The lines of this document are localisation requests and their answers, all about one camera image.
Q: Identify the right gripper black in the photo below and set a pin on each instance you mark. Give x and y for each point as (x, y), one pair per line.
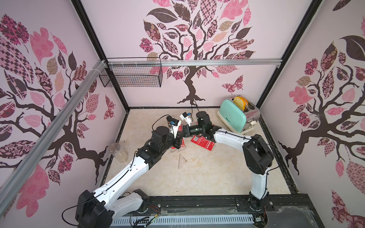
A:
(186, 131)

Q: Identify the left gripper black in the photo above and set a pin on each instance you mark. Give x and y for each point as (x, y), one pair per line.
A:
(177, 140)

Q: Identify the red ruler set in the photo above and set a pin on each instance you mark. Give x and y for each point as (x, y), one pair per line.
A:
(179, 143)
(203, 142)

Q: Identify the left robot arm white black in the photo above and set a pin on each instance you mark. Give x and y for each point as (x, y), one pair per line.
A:
(98, 209)

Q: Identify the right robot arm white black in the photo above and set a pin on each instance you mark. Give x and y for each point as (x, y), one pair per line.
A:
(257, 154)

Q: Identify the mint green toaster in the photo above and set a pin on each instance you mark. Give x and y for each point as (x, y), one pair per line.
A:
(237, 120)

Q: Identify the yellow toast slice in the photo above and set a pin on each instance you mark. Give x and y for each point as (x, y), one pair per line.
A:
(241, 102)

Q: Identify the clear plastic cup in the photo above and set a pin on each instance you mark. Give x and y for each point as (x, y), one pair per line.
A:
(118, 152)

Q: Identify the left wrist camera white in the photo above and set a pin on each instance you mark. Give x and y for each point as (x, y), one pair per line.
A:
(174, 126)

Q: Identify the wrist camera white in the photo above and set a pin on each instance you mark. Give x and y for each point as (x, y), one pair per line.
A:
(187, 117)
(174, 126)

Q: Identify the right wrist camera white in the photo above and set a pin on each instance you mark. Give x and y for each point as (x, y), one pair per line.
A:
(187, 117)

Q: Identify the aluminium rail back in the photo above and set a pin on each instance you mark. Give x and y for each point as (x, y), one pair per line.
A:
(182, 63)

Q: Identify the aluminium rail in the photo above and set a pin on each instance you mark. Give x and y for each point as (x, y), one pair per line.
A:
(16, 180)
(182, 63)

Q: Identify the black wire basket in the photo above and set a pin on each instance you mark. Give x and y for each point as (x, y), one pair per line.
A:
(133, 72)

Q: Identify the white slotted cable duct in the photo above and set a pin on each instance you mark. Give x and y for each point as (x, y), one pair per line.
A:
(152, 221)

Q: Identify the aluminium rail left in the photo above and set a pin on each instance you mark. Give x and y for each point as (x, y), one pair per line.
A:
(16, 180)

